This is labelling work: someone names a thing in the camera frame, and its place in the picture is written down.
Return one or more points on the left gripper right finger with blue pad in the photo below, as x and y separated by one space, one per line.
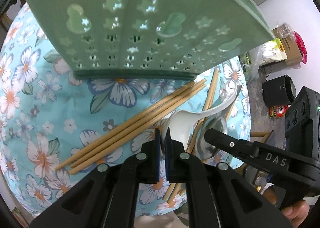
216 195

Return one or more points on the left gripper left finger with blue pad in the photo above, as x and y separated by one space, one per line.
107 196

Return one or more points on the person's right hand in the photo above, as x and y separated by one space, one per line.
297 212

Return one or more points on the wooden chopstick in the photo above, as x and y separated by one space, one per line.
133 146
134 129
174 188
124 125

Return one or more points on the red snack packet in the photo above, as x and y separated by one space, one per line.
278 111

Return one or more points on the black rice cooker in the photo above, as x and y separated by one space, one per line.
279 91

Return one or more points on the floral blue tablecloth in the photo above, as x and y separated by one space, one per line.
47 116

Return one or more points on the cardboard box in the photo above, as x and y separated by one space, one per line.
287 36

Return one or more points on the yellow green bag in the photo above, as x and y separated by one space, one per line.
269 52

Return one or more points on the green plastic utensil holder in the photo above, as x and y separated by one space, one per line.
174 39

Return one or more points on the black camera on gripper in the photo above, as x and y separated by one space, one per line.
302 124

